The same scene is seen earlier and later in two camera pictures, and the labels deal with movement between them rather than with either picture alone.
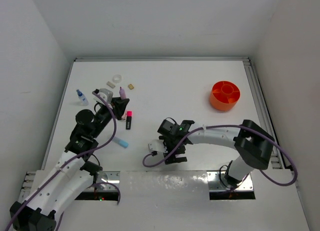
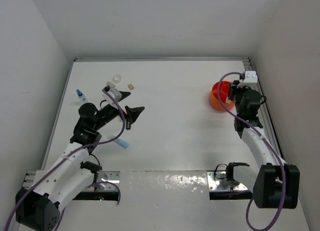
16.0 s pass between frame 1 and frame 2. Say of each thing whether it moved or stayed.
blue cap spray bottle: stayed
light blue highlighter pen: stayed
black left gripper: moved
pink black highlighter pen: stayed
